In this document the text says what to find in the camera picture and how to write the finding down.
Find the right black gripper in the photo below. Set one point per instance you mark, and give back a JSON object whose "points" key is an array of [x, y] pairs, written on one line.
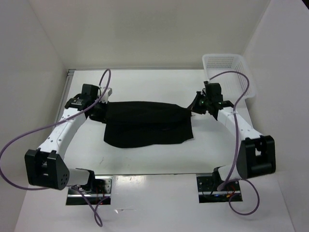
{"points": [[194, 107]]}

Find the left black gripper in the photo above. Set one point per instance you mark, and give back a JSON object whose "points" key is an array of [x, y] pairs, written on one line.
{"points": [[102, 118]]}

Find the black shorts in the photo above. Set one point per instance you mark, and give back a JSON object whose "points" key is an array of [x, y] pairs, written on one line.
{"points": [[138, 124]]}

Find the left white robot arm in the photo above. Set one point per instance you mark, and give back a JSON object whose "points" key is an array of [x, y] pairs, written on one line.
{"points": [[45, 166]]}

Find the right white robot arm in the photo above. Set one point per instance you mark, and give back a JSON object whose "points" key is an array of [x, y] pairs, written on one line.
{"points": [[255, 153]]}

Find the white plastic basket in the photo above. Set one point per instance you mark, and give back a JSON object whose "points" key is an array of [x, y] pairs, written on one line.
{"points": [[231, 72]]}

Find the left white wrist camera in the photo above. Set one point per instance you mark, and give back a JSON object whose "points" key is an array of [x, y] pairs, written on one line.
{"points": [[107, 94]]}

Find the aluminium table frame rail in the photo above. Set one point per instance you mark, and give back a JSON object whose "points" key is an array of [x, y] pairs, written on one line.
{"points": [[56, 91]]}

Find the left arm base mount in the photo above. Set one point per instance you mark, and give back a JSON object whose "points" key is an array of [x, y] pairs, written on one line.
{"points": [[99, 194]]}

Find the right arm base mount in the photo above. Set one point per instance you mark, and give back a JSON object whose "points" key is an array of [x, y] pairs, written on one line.
{"points": [[208, 193]]}

